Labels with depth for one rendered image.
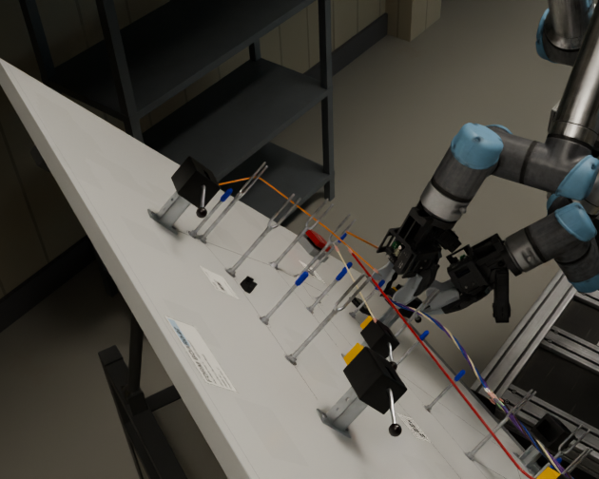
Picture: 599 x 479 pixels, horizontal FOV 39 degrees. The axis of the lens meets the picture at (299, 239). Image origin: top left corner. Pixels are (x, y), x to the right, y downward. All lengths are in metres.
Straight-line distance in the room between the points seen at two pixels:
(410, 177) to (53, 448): 1.80
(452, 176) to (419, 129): 2.53
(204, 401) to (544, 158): 0.82
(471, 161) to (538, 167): 0.13
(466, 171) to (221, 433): 0.73
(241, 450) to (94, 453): 2.08
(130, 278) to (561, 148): 0.79
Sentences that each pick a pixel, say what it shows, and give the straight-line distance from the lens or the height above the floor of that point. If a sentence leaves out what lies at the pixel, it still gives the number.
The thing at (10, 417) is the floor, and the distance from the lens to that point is 2.98.
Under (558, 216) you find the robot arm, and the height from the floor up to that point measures 1.25.
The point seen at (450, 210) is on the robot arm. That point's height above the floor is 1.38.
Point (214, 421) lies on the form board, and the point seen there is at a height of 1.67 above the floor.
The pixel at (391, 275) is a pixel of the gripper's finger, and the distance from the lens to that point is 1.51.
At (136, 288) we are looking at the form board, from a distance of 0.87.
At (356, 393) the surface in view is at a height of 1.53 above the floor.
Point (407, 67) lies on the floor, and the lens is 4.32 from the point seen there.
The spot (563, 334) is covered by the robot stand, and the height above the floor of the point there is 0.23.
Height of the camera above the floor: 2.28
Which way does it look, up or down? 43 degrees down
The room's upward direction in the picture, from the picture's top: 4 degrees counter-clockwise
